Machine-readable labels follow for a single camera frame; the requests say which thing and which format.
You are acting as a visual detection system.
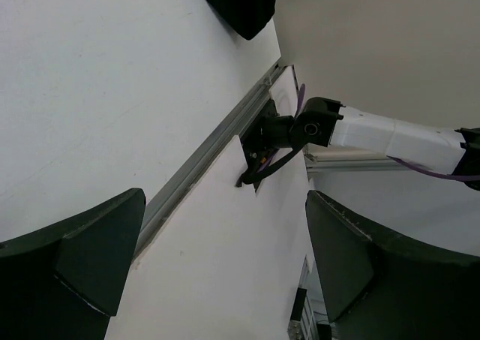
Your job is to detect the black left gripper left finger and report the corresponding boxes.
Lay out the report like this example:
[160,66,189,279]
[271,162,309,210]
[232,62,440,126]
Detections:
[1,188,146,339]

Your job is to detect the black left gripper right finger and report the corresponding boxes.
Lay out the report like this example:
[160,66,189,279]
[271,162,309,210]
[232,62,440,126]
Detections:
[306,191,479,339]

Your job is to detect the black pleated skirt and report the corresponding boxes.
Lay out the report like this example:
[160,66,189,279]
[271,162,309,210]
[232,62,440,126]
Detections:
[206,0,276,41]

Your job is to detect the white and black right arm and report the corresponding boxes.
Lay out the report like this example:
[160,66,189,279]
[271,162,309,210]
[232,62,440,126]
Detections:
[260,98,479,339]

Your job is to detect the aluminium frame rail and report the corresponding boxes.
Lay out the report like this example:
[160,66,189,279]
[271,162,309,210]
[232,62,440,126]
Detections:
[133,63,284,258]

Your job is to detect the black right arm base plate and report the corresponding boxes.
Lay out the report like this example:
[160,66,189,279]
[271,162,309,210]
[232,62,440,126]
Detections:
[240,99,278,175]

